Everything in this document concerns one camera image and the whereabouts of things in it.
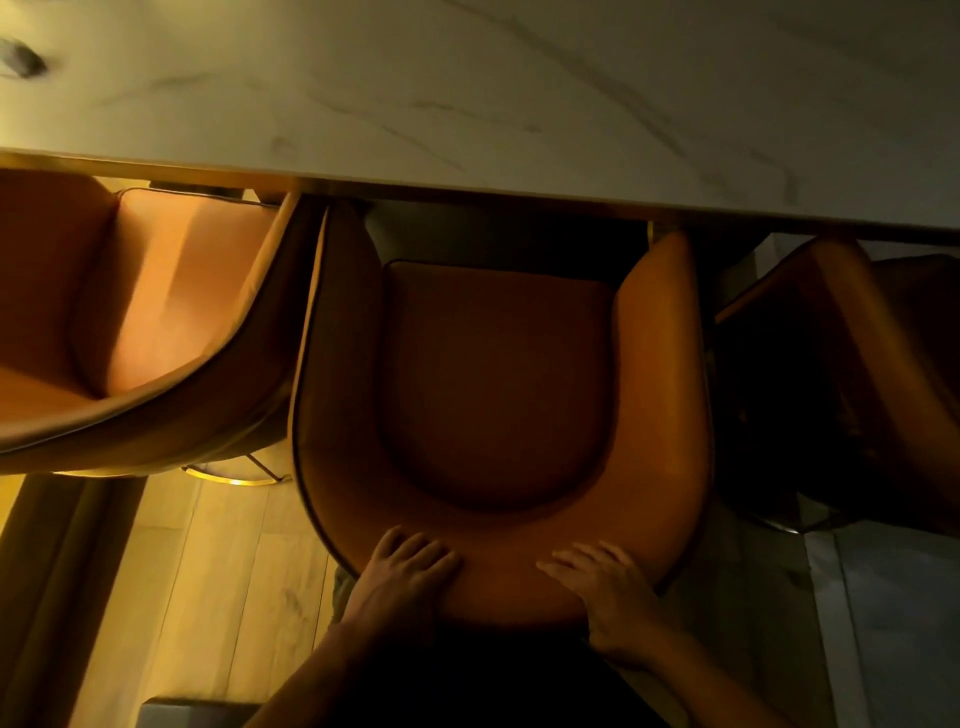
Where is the person's right hand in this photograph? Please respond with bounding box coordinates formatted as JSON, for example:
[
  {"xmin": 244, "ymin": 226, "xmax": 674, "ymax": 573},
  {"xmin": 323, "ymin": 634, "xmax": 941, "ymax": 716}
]
[{"xmin": 535, "ymin": 540, "xmax": 663, "ymax": 670}]

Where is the person's left hand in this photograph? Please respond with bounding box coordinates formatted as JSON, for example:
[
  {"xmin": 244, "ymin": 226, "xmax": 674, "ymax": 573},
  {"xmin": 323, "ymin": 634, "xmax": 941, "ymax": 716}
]
[{"xmin": 341, "ymin": 525, "xmax": 463, "ymax": 648}]

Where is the orange leather armchair with dark piping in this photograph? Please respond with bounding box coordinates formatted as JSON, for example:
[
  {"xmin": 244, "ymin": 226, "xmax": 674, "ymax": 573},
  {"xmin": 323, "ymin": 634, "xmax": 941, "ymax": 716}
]
[{"xmin": 289, "ymin": 198, "xmax": 715, "ymax": 633}]

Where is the person's right forearm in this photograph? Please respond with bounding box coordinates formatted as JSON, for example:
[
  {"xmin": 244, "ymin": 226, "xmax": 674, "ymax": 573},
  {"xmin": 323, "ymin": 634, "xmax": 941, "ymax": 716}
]
[{"xmin": 626, "ymin": 626, "xmax": 798, "ymax": 728}]

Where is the person's left forearm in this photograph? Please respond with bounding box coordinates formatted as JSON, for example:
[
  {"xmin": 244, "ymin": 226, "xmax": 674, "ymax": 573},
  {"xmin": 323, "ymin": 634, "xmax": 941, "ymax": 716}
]
[{"xmin": 243, "ymin": 619, "xmax": 410, "ymax": 728}]

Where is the person's dark clothing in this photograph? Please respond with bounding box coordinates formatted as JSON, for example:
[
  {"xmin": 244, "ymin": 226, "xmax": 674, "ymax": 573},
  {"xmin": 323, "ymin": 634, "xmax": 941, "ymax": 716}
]
[{"xmin": 330, "ymin": 626, "xmax": 672, "ymax": 728}]

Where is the gold metal chair base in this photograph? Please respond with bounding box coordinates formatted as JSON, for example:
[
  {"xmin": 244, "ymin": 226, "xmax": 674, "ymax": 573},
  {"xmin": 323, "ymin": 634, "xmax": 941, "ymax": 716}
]
[{"xmin": 182, "ymin": 452, "xmax": 292, "ymax": 489}]

